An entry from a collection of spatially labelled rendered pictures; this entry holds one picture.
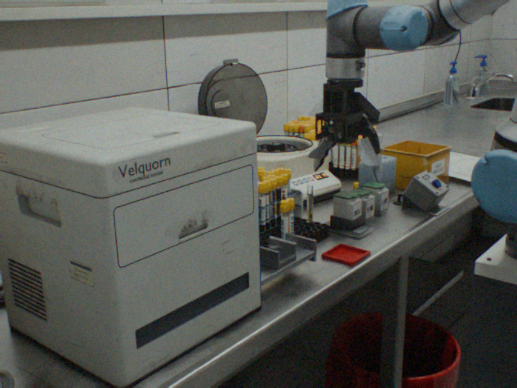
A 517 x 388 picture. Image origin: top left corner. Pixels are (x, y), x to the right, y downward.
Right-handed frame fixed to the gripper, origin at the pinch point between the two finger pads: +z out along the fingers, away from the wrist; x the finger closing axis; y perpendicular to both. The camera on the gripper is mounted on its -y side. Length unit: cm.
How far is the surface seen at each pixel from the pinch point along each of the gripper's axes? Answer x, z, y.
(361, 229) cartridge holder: 3.8, 10.5, 0.5
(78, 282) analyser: -1, -1, 66
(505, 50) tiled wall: -41, -8, -242
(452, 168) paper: 1, 10, -56
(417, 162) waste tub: 0.7, 3.9, -33.4
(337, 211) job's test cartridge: -1.2, 7.2, 2.0
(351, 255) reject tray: 7.7, 11.7, 11.5
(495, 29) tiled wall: -47, -19, -242
